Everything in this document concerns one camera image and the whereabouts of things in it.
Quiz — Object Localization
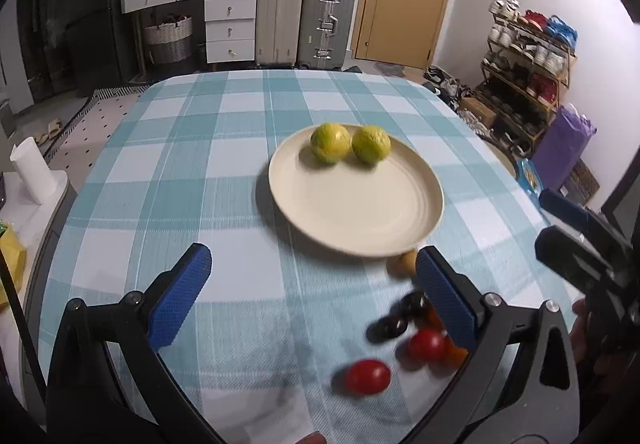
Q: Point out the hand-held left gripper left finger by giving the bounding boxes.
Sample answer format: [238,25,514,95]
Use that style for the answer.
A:
[45,243,226,444]

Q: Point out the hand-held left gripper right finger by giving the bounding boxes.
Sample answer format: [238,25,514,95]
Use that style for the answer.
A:
[402,246,582,444]

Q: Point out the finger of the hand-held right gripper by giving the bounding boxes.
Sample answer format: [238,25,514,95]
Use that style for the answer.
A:
[539,188,627,251]
[534,225,622,293]

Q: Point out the dark purple plum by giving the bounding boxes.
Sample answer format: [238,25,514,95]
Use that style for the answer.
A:
[370,314,409,343]
[397,291,430,323]

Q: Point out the red tomato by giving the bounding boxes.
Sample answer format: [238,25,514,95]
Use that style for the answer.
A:
[407,328,448,364]
[344,359,392,396]

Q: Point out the yellow-brown round fruit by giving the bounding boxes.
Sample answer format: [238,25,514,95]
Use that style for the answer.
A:
[387,250,420,279]

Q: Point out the person's right hand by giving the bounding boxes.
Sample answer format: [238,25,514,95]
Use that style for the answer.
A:
[571,299,594,367]

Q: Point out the brown woven bag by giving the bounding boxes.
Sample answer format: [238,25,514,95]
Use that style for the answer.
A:
[564,160,601,205]

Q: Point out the blue snack packet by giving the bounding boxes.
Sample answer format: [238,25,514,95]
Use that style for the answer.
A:
[517,159,544,198]

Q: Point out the purple bag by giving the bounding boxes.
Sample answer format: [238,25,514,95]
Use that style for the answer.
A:
[531,106,598,193]

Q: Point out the round cream black-rimmed plate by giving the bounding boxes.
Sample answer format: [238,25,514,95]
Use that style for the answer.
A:
[486,141,519,180]

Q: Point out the wooden shoe rack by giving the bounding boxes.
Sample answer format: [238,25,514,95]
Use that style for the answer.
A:
[475,0,579,160]

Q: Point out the teal checked tablecloth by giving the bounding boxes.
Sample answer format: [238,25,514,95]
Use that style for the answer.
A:
[37,69,586,444]

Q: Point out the cardboard box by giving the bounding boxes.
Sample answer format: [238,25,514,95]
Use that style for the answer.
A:
[459,96,499,126]

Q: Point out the rows of shoes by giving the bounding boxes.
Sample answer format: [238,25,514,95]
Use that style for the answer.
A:
[482,0,579,150]

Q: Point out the pile of loose shoes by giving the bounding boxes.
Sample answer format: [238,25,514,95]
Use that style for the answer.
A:
[424,66,473,107]

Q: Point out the green citrus fruit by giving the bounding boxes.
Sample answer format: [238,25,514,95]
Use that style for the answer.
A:
[351,125,392,165]
[310,123,353,164]

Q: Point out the yellow bag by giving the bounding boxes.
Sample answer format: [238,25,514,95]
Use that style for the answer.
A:
[0,220,29,311]

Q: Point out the white side table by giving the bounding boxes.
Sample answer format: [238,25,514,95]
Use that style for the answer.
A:
[0,168,69,230]

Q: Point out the white dotted rug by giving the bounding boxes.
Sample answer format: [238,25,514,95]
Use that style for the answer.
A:
[47,86,151,177]

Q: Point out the white paper towel roll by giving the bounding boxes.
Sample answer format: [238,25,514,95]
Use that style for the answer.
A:
[10,136,59,205]

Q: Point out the beige slippers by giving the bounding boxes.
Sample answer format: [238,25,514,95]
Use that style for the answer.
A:
[31,119,66,145]

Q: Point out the woven laundry basket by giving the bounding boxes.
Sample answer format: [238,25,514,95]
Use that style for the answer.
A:
[144,15,195,65]

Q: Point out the white drawer desk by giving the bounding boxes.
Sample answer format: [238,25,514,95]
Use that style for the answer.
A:
[120,0,259,75]

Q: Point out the black fridge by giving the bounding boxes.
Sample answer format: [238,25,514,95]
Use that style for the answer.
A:
[62,0,126,97]

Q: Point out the cream suitcase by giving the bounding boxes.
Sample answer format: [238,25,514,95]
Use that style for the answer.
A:
[256,0,305,68]

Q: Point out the dark tall cabinet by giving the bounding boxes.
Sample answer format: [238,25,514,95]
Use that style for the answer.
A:
[15,0,68,96]

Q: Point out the silver suitcase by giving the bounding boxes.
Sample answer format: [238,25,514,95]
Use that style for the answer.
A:
[298,0,357,71]

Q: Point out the black cable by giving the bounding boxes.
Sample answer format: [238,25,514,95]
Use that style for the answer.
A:
[0,249,49,427]

